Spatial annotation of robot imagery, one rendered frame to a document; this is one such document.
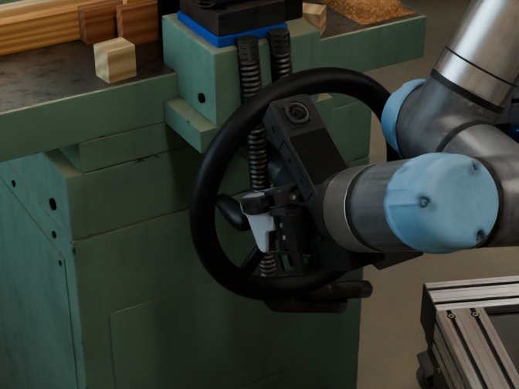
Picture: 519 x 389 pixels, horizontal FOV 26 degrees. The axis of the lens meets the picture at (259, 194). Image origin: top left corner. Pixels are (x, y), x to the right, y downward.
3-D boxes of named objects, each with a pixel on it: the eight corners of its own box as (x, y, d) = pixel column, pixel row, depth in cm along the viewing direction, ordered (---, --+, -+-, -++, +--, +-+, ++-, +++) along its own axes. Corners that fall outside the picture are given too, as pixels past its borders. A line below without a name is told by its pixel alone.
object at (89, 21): (86, 45, 140) (83, 11, 138) (79, 39, 142) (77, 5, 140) (245, 11, 150) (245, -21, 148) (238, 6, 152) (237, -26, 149)
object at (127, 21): (123, 48, 139) (120, 9, 137) (117, 43, 141) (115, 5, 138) (240, 22, 147) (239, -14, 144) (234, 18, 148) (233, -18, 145)
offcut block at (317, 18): (301, 25, 146) (301, 2, 144) (325, 28, 145) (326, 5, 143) (294, 35, 143) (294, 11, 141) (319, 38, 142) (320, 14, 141)
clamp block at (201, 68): (212, 128, 127) (211, 54, 123) (160, 85, 137) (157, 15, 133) (322, 99, 133) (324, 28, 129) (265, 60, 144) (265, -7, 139)
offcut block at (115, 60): (109, 84, 130) (106, 52, 128) (95, 75, 132) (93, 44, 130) (137, 76, 132) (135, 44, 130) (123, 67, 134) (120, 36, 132)
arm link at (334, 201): (334, 174, 92) (414, 151, 96) (308, 178, 96) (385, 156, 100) (357, 263, 93) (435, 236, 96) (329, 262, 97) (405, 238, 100)
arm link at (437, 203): (514, 251, 86) (422, 256, 82) (432, 252, 96) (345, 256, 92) (509, 148, 86) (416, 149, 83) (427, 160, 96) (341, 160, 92)
